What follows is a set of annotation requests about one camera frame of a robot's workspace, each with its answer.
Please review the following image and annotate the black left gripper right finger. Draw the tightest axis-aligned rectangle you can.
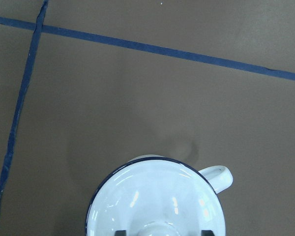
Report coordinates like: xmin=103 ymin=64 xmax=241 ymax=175
xmin=202 ymin=230 xmax=214 ymax=236

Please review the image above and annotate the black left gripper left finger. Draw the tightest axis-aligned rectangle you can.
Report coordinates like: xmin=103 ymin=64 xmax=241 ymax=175
xmin=115 ymin=230 xmax=127 ymax=236

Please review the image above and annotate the white enamel mug lid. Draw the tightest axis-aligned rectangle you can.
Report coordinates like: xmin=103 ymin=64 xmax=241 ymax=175
xmin=85 ymin=159 xmax=226 ymax=236

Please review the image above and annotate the white enamel mug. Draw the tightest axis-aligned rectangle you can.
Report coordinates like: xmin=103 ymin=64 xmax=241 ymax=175
xmin=126 ymin=154 xmax=234 ymax=194

